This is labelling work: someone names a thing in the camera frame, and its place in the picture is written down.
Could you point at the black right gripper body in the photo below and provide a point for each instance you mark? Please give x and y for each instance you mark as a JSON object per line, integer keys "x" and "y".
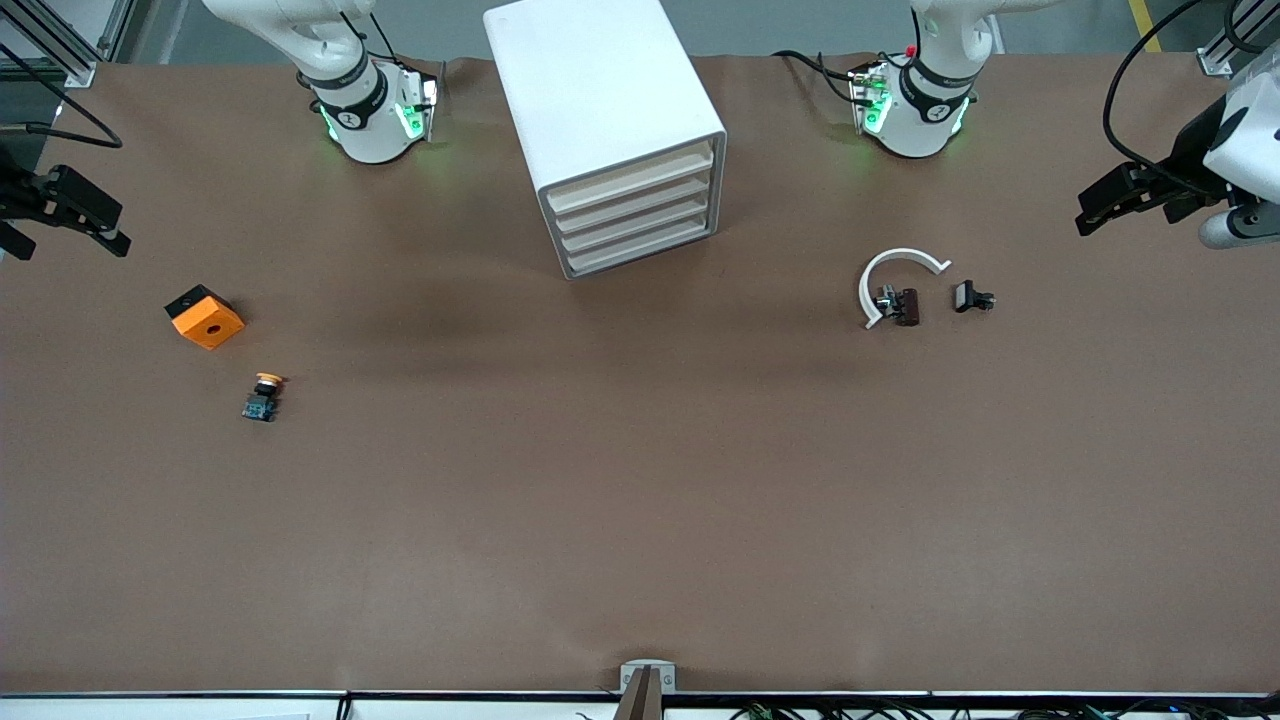
{"x": 12, "y": 190}

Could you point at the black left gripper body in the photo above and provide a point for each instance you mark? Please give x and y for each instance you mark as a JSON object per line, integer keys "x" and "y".
{"x": 1189, "y": 146}

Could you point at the cream plastic drawer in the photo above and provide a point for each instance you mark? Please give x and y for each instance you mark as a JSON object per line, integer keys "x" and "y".
{"x": 645, "y": 248}
{"x": 630, "y": 180}
{"x": 635, "y": 205}
{"x": 640, "y": 226}

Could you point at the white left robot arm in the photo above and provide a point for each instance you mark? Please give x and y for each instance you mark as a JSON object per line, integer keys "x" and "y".
{"x": 915, "y": 130}

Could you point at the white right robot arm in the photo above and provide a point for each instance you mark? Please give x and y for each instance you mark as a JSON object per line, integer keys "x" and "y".
{"x": 370, "y": 130}

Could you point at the white drawer cabinet shell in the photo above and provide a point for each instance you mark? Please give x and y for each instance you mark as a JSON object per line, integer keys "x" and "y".
{"x": 600, "y": 90}

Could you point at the orange box with black base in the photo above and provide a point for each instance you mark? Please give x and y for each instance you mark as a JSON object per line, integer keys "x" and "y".
{"x": 208, "y": 325}

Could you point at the small black clip component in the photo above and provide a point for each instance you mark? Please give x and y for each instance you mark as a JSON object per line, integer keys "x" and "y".
{"x": 966, "y": 296}

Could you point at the white curved plastic part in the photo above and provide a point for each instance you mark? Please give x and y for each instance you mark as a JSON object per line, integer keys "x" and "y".
{"x": 900, "y": 255}

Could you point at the aluminium frame profile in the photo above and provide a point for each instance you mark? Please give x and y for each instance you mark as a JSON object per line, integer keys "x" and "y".
{"x": 1215, "y": 62}
{"x": 75, "y": 70}

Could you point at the brown black switch component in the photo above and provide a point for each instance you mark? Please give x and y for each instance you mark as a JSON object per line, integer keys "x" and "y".
{"x": 908, "y": 307}

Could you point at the orange push button switch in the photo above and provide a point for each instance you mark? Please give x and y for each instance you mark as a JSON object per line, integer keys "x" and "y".
{"x": 260, "y": 405}

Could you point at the grey metal table bracket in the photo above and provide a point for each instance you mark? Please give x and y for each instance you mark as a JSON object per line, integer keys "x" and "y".
{"x": 648, "y": 664}

